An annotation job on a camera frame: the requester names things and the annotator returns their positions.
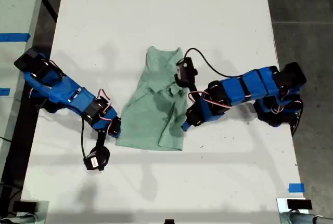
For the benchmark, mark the black table clamp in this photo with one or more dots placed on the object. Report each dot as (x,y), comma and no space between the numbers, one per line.
(296,124)

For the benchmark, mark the small black knob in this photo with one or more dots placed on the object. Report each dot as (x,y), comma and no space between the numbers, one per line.
(169,221)

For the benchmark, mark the blue tape square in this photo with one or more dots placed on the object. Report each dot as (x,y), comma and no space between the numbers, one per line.
(296,187)

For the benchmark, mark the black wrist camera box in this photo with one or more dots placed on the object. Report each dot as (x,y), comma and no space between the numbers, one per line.
(186,70)
(96,159)

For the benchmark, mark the small black box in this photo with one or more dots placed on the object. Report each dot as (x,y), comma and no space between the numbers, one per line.
(25,206)
(299,204)

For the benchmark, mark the black table leg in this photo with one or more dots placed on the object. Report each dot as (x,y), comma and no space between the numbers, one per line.
(50,5)

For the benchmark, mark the short blue tape strip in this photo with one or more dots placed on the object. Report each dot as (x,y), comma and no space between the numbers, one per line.
(4,92)

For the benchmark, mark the long blue tape strip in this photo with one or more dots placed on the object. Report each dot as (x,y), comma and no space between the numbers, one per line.
(14,37)

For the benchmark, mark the shiny metal bracket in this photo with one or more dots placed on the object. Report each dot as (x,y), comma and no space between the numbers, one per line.
(281,207)
(43,215)

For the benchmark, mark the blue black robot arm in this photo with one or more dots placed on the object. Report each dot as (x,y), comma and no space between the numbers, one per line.
(65,91)
(249,86)

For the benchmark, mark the pale side table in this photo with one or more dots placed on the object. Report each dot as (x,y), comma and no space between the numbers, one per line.
(15,0)

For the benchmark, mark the black camera stalk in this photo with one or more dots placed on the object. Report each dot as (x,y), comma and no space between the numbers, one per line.
(101,141)
(193,92)

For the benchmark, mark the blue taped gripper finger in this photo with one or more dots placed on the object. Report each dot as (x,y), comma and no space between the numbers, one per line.
(185,126)
(116,136)
(189,128)

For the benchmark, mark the pale green T-shirt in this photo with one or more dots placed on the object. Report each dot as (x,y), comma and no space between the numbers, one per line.
(153,109)

